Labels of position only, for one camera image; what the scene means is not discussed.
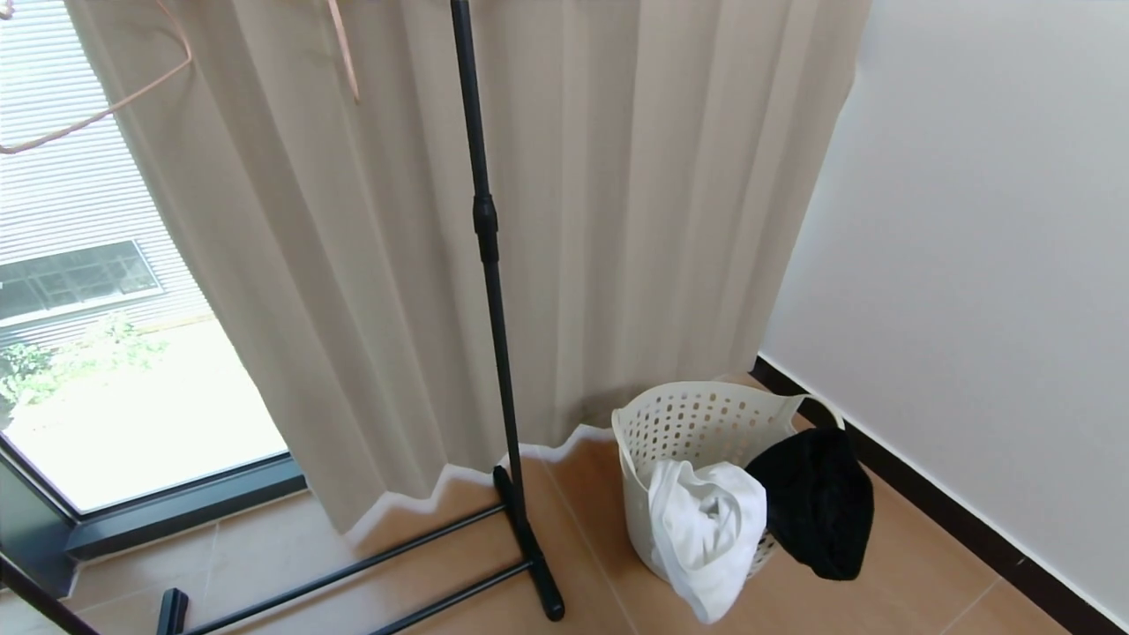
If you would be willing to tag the white garment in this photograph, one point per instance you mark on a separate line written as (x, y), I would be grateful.
(706, 538)

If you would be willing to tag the black clothes rack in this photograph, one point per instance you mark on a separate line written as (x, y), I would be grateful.
(485, 220)

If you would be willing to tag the white laundry basket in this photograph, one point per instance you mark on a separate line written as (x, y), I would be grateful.
(697, 423)

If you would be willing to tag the pink clothes hanger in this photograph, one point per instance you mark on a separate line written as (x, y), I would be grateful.
(106, 109)
(344, 53)

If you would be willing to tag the beige curtain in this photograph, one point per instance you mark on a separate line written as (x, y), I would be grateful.
(617, 176)

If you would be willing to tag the black garment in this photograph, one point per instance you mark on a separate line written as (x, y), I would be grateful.
(820, 503)

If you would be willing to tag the window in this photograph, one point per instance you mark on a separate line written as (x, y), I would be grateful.
(88, 220)

